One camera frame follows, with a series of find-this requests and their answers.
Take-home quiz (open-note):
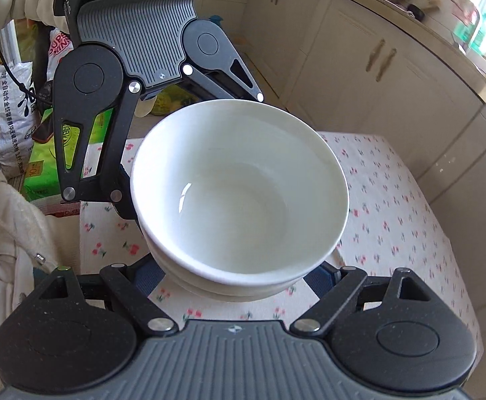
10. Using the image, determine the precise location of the black cable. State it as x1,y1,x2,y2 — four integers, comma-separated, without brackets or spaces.
0,0,54,105

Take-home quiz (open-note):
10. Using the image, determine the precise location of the beige kitchen counter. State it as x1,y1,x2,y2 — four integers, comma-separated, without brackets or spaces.
268,0,486,113

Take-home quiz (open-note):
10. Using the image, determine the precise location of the cream fleece jacket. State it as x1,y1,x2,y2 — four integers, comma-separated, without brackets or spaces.
0,162,83,342

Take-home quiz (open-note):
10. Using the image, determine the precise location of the white printed sack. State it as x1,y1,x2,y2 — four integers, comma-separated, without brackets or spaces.
0,48,56,176

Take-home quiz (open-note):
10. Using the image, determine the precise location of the cherry print tablecloth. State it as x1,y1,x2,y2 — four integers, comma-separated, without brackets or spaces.
78,131,483,384

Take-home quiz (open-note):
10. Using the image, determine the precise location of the yellow plastic bag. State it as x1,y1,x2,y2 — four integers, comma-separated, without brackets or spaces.
143,85,194,115

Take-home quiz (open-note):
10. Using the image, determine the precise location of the green dish soap bottle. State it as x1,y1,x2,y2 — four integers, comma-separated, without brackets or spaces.
455,12,486,55

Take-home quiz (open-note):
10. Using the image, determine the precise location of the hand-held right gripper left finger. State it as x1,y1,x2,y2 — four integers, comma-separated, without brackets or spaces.
35,254,179,337

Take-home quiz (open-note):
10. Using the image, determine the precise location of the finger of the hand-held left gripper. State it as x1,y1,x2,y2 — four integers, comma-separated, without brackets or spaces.
53,81,141,219
180,44,265,103

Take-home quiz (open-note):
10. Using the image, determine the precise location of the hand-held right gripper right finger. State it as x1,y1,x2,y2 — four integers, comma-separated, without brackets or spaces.
290,262,431,337

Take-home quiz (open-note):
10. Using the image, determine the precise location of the red and white plastic bag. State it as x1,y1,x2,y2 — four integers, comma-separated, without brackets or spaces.
48,29,77,69

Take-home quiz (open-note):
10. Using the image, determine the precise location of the green package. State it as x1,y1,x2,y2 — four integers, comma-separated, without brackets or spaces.
20,108,114,217

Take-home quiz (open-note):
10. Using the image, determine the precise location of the pink cloth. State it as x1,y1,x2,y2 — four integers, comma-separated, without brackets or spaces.
443,0,481,26

